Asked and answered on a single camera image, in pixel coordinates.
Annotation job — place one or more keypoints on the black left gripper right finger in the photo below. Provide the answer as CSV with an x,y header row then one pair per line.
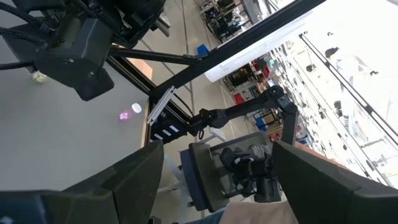
x,y
317,193

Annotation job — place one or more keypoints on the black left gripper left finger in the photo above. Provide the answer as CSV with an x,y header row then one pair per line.
x,y
136,186

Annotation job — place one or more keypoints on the pink pill bottle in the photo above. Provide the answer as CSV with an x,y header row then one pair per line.
x,y
136,108

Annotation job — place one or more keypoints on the blue office chair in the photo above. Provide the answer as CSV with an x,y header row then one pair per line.
x,y
202,174

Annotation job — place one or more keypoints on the black box white labels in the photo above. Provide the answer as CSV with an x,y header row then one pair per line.
x,y
174,121

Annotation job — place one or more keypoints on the blue box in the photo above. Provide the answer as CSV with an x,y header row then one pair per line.
x,y
202,50

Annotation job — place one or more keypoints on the silver metal bracket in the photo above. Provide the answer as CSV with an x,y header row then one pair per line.
x,y
161,104

